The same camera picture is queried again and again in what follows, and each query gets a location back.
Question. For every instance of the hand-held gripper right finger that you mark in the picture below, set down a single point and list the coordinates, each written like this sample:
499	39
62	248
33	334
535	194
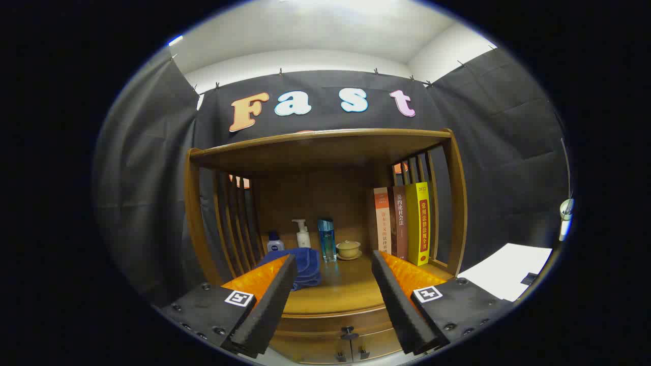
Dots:
399	305

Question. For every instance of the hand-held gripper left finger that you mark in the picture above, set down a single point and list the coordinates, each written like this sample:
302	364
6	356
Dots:
272	305

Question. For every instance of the wooden drawer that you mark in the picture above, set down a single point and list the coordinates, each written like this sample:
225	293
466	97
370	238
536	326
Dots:
330	320

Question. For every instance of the wooden countertop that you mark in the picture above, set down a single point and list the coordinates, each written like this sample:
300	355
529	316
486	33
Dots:
346	290

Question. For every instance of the white drawer unit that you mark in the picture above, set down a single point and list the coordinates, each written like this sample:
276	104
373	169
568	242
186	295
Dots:
503	269

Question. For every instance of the wooden cabinet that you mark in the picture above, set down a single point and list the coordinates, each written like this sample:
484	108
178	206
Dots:
325	150

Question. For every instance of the blue folded towel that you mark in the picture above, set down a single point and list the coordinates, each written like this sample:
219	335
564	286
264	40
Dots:
307	269

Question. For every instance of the small blue-capped lotion bottle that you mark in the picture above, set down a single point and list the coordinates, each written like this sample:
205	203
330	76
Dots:
275	245

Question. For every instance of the white pump bottle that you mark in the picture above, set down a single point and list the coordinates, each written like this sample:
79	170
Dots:
303	238

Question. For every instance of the beige lidded teacup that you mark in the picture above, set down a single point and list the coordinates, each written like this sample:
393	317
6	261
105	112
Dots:
349	249

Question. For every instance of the brown book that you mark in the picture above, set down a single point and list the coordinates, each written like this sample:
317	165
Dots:
399	223

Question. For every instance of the orange and white book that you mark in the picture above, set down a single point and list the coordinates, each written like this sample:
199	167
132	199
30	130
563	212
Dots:
382	223

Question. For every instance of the blue glass bottle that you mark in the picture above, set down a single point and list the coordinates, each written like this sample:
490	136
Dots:
326	241

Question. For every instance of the yellow book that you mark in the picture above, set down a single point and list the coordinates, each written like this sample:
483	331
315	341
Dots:
419	223

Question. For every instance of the small white device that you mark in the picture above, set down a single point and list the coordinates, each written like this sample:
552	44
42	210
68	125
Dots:
566	209

